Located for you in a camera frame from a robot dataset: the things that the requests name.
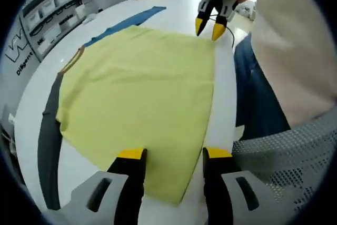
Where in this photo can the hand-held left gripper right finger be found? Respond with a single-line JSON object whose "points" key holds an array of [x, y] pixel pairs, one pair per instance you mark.
{"points": [[226, 198]]}

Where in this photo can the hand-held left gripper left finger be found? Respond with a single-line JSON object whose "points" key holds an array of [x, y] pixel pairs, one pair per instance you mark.
{"points": [[105, 198]]}

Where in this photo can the yellow blue black garment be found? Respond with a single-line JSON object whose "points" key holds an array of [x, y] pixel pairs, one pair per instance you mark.
{"points": [[137, 82]]}

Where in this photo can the grey mesh office chair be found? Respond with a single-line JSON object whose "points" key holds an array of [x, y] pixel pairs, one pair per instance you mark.
{"points": [[289, 156]]}

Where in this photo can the person's white shirt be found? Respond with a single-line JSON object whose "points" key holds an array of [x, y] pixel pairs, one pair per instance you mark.
{"points": [[295, 46]]}

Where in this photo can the person's blue jeans leg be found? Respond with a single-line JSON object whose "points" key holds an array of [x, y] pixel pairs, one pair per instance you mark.
{"points": [[258, 90]]}

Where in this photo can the small white cloth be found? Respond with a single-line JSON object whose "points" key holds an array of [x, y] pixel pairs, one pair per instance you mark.
{"points": [[90, 18]]}

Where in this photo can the grey metal shelf rack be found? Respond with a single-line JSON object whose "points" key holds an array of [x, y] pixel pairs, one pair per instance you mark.
{"points": [[26, 17]]}

